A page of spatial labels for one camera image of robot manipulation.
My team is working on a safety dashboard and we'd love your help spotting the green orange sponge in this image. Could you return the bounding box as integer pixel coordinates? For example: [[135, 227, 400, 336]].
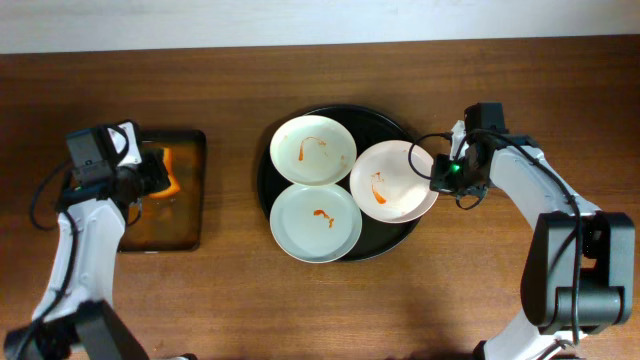
[[149, 147, 181, 199]]

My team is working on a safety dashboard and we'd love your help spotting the cream plate with sauce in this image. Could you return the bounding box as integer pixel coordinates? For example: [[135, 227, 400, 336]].
[[269, 115, 357, 186]]

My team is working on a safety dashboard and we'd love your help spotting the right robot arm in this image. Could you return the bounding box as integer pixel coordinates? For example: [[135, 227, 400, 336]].
[[438, 120, 635, 359]]

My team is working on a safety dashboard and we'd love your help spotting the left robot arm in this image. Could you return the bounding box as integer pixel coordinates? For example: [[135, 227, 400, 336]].
[[3, 120, 170, 359]]

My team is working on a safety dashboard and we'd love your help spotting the grey plate with sauce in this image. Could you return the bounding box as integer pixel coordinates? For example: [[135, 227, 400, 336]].
[[269, 184, 363, 264]]

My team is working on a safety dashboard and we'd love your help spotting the rectangular black tray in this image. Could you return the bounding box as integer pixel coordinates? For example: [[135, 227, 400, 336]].
[[118, 130, 207, 252]]

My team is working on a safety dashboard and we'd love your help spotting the pink plate with sauce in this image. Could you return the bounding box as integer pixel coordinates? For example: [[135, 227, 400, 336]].
[[349, 140, 438, 224]]

